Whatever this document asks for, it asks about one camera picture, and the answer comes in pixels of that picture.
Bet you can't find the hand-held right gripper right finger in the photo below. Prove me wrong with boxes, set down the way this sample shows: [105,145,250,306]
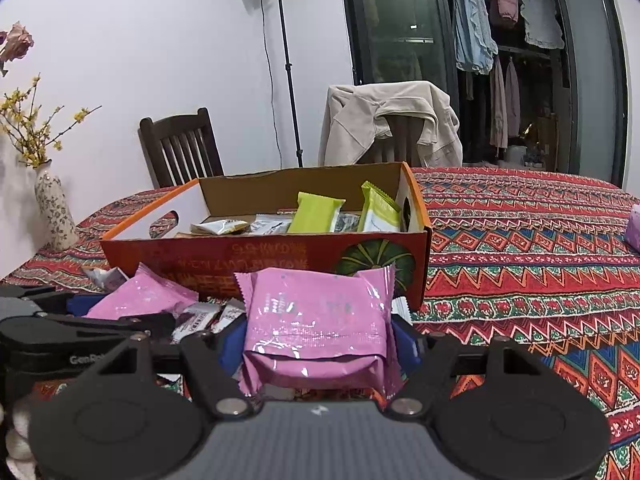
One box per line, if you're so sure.
[385,317,563,418]

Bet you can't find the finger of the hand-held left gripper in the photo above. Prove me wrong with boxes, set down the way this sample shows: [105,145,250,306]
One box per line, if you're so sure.
[0,285,108,318]
[0,313,176,345]

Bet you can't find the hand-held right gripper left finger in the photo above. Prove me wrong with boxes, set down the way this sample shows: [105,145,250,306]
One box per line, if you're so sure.
[82,321,253,418]

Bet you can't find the white brown print snack packet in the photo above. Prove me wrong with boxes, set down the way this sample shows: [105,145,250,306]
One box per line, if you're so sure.
[210,299,247,333]
[172,305,223,345]

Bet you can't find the pink snack packet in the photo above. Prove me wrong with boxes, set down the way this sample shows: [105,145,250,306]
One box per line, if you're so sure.
[86,262,200,320]
[234,266,403,401]

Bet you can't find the orange cardboard box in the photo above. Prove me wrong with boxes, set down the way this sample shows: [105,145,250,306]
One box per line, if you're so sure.
[99,161,433,311]

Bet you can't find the silver packets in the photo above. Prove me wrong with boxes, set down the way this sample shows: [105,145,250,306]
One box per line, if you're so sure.
[190,219,249,236]

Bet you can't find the grey patterned snack packet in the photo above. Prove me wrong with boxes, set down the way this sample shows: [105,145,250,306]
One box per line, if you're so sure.
[332,212,362,233]

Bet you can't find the green snack packet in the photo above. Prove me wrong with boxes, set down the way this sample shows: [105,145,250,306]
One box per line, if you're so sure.
[359,181,403,233]
[287,191,347,233]

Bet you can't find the person's left hand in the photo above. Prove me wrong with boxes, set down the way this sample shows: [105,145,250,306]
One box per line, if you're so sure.
[0,401,35,476]

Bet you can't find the floral ceramic vase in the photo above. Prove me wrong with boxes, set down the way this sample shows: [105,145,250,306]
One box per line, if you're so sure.
[34,160,79,251]

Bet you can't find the dark wooden chair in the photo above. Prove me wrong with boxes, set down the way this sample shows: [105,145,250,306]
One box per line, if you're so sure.
[138,107,224,188]

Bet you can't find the yellow flower branches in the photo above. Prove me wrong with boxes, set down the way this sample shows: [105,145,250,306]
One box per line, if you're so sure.
[0,74,103,168]

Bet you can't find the brown wooden chair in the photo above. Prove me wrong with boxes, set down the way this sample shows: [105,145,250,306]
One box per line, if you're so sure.
[360,115,426,166]

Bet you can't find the beige jacket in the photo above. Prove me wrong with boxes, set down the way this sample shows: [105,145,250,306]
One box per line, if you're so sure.
[318,81,463,167]

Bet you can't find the purple tissue pack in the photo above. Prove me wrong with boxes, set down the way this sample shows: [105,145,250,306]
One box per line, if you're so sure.
[625,204,640,253]

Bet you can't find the hanging beige garment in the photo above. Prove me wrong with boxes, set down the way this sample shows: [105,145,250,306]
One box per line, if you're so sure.
[505,60,522,138]
[489,55,508,150]

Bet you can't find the dried pink roses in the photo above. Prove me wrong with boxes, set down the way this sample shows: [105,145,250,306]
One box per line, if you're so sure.
[0,21,35,78]

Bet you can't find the studio light on stand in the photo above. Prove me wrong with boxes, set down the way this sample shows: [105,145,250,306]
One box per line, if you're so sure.
[248,0,306,168]

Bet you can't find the wardrobe with hanging clothes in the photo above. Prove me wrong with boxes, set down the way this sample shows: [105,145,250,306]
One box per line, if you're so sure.
[337,0,628,188]

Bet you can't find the hanging blue shirt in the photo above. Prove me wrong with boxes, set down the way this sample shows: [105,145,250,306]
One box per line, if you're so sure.
[452,0,499,75]

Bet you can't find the hanging white garment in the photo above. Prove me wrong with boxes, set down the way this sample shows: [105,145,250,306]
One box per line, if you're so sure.
[517,0,566,50]

